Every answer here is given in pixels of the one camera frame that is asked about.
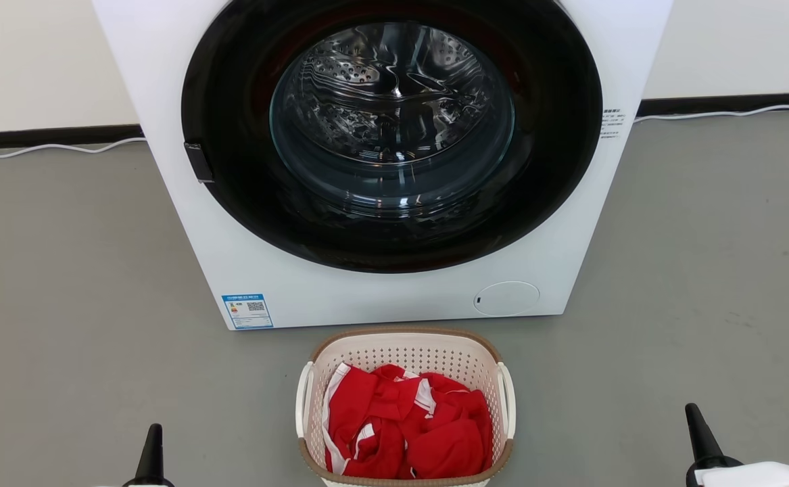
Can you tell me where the round white filter cover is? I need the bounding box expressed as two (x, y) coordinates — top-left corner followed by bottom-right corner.
(473, 281), (541, 318)

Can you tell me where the red garment with white trim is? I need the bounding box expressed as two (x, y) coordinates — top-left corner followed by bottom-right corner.
(323, 363), (495, 480)

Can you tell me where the blue energy label sticker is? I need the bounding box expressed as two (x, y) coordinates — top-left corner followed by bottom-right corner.
(221, 293), (275, 331)

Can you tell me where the white front-load washing machine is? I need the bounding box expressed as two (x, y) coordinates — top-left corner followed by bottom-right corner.
(91, 0), (674, 331)

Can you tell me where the black round washing machine door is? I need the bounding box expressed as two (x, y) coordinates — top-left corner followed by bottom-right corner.
(181, 0), (604, 275)

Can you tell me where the beige perforated plastic laundry basket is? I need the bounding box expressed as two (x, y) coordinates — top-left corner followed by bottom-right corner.
(295, 327), (517, 487)

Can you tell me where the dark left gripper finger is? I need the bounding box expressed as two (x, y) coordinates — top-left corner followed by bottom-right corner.
(122, 423), (176, 487)

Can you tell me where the white power cable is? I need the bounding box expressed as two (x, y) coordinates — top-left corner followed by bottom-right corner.
(0, 137), (147, 160)
(633, 104), (789, 124)

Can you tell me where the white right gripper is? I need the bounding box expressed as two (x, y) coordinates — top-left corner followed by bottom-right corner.
(684, 403), (789, 487)

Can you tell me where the small printed text sticker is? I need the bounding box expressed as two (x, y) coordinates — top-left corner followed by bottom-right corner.
(600, 107), (629, 140)

